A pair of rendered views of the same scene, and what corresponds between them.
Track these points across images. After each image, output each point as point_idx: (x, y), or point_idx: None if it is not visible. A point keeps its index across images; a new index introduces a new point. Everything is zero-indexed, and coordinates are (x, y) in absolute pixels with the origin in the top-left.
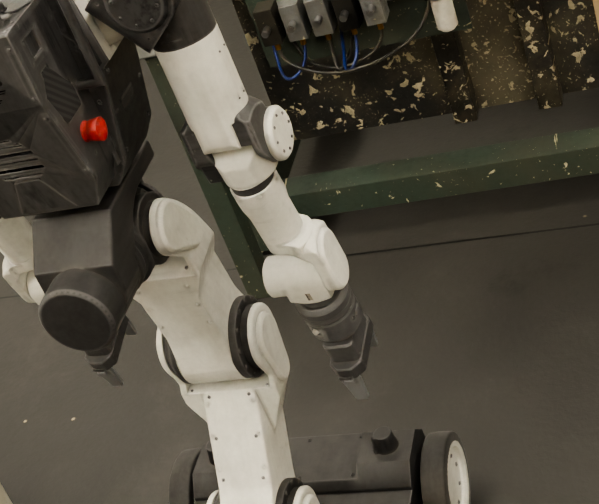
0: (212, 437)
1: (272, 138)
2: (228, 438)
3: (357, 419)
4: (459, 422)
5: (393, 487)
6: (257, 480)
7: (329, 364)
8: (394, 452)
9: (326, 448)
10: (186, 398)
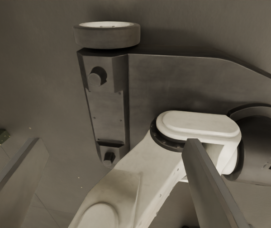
0: (155, 215)
1: None
2: (157, 207)
3: (60, 89)
4: (51, 35)
5: (127, 66)
6: (177, 171)
7: (33, 104)
8: (104, 68)
9: (99, 109)
10: None
